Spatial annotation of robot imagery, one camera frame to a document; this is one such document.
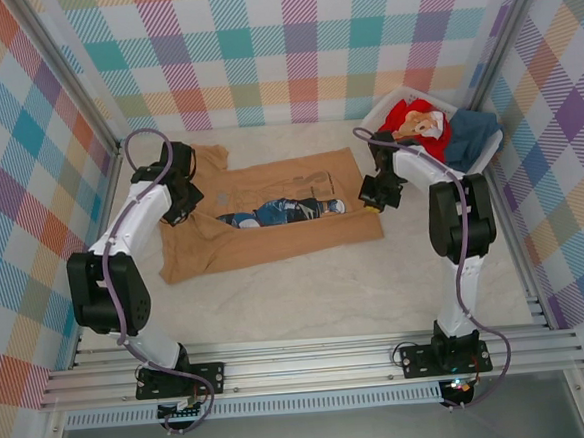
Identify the tan printed t-shirt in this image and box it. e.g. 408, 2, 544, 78
150, 130, 388, 288

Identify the red printed t-shirt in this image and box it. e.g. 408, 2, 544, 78
378, 95, 454, 167

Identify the blue t-shirt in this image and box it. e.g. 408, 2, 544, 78
439, 106, 505, 174

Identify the white plastic basket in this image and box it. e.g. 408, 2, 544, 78
357, 77, 508, 181

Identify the black controller board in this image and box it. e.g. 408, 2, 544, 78
439, 375, 480, 409
155, 397, 208, 426

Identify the aluminium side rail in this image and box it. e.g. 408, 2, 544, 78
481, 160, 554, 334
53, 139, 143, 369

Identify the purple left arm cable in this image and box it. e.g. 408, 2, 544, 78
92, 124, 221, 438

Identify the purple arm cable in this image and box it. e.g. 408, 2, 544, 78
92, 124, 221, 438
353, 117, 517, 418

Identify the aluminium frame post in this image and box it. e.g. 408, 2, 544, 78
456, 0, 564, 116
8, 0, 131, 159

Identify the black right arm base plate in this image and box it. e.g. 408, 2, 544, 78
397, 338, 493, 381

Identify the long aluminium mounting rail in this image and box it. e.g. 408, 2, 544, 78
35, 316, 584, 411

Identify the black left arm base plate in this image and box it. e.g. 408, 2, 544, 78
133, 361, 229, 402

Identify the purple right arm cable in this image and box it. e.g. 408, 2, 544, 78
353, 117, 517, 418

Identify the slotted white cable duct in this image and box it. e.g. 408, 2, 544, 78
63, 386, 445, 430

